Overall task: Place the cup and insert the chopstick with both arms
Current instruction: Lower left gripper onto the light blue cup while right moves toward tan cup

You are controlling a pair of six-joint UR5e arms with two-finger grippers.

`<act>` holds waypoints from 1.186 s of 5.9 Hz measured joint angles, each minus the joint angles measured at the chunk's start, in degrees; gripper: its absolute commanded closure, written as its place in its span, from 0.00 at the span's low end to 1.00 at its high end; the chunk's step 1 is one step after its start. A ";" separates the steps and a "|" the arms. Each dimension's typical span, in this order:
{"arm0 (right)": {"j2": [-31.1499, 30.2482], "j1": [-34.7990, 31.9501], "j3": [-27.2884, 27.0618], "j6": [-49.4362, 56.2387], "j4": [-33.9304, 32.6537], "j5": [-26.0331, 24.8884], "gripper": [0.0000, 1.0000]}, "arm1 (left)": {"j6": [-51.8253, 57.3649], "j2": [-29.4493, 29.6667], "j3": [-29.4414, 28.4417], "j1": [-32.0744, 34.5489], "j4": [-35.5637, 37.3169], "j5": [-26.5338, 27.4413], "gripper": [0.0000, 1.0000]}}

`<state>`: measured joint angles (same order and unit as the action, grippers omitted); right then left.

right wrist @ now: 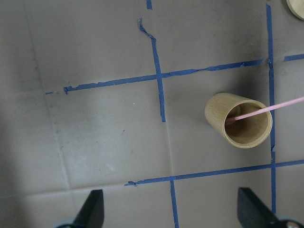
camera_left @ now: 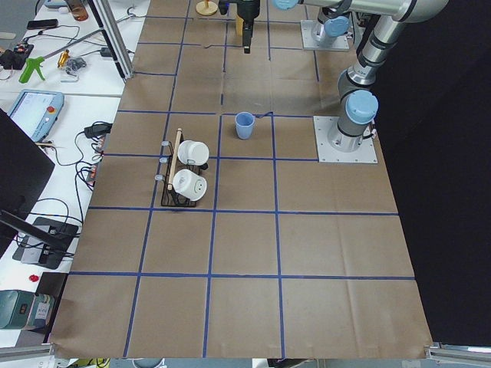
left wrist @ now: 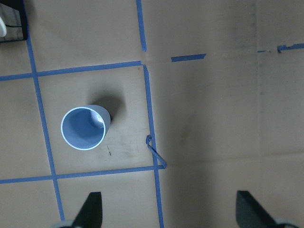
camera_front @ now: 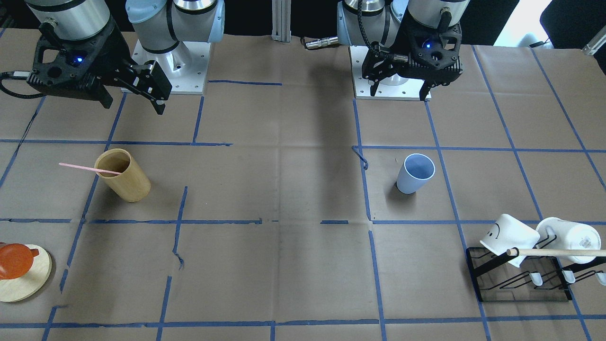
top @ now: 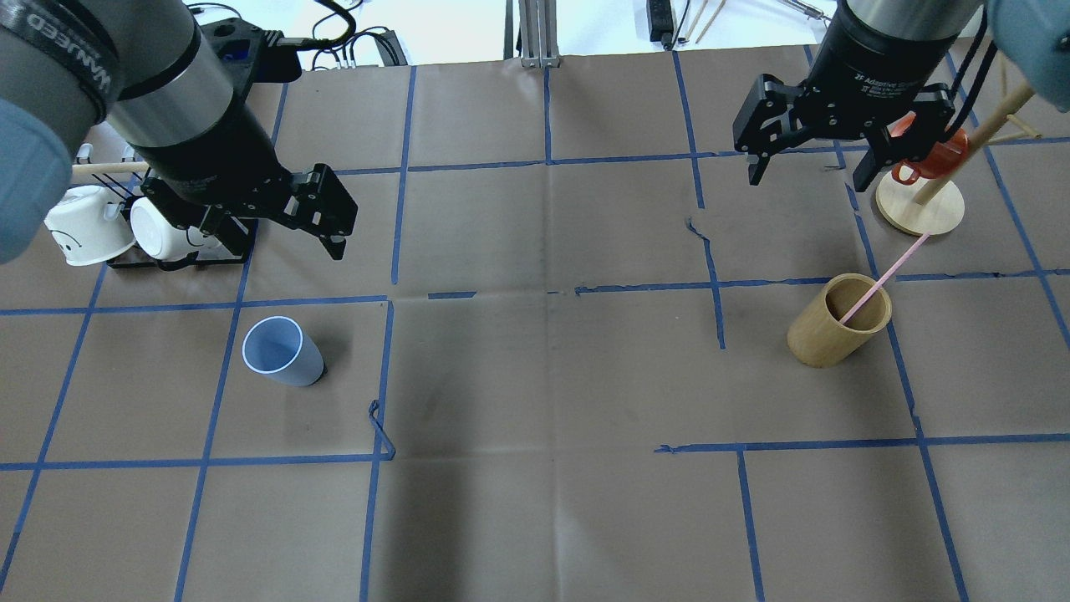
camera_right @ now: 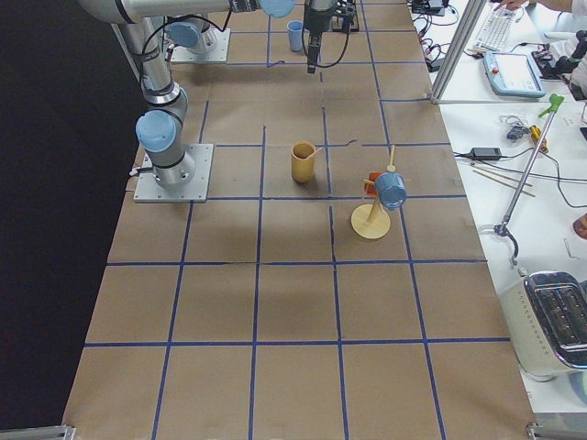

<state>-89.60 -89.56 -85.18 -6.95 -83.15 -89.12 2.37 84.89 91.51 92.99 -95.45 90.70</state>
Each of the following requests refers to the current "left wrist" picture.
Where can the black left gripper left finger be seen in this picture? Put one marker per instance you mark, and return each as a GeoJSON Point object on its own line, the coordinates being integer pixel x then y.
{"type": "Point", "coordinates": [91, 213]}

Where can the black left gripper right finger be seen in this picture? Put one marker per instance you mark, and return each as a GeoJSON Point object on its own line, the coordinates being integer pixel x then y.
{"type": "Point", "coordinates": [250, 214]}

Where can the light blue plastic cup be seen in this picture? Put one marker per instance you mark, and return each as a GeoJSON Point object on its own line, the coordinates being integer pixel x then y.
{"type": "Point", "coordinates": [85, 127]}

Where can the white smiley mug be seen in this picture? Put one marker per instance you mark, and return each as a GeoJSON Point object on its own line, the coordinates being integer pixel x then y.
{"type": "Point", "coordinates": [3, 29]}

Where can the black wire mug rack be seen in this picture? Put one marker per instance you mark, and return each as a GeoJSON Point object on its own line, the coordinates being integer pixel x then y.
{"type": "Point", "coordinates": [14, 16]}

